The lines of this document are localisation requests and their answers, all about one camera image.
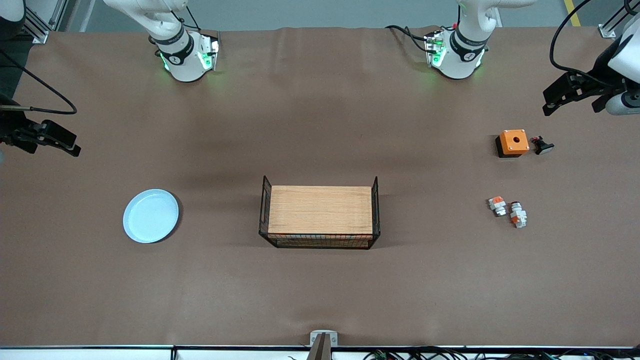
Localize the light blue round plate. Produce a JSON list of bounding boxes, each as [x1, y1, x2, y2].
[[122, 188, 180, 244]]

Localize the red button with contact block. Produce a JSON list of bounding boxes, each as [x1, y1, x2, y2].
[[509, 201, 528, 229]]

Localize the black push button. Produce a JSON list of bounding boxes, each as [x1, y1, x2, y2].
[[530, 135, 555, 156]]

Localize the orange button box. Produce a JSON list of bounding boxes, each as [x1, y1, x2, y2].
[[495, 129, 530, 159]]

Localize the wooden board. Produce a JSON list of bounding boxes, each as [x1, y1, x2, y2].
[[268, 185, 374, 235]]

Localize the brown table mat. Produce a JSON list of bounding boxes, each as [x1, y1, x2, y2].
[[0, 25, 640, 348]]

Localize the aluminium frame profile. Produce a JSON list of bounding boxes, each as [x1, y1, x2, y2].
[[22, 0, 68, 45], [598, 0, 640, 40]]

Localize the black base cable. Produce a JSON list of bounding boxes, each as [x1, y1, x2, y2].
[[385, 24, 431, 53]]

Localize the black wire basket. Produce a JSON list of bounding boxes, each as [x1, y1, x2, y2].
[[258, 175, 381, 250]]

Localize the black cable bundle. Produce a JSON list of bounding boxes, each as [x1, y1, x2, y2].
[[362, 346, 640, 360]]

